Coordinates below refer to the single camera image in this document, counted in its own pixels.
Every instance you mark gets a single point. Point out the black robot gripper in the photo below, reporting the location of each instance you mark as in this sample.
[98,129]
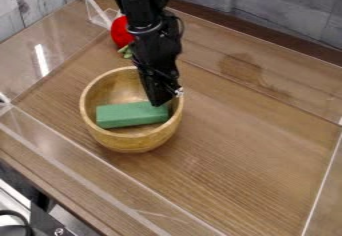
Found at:
[157,47]

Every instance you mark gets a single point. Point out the brown wooden bowl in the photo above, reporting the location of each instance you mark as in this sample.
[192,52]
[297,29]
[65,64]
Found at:
[120,86]

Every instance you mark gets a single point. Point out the green rectangular block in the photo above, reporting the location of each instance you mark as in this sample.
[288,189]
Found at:
[130,114]

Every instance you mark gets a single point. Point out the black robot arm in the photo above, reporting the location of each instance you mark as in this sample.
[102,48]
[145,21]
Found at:
[144,14]

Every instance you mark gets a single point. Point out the red felt strawberry toy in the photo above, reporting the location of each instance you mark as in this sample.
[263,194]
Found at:
[121,36]

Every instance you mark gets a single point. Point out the clear acrylic triangular bracket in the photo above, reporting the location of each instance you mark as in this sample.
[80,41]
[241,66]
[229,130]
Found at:
[98,16]

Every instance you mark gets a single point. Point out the clear acrylic tray enclosure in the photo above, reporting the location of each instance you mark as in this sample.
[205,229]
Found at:
[252,167]

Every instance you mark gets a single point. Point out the black metal bracket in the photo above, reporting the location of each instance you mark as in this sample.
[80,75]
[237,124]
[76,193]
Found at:
[45,224]

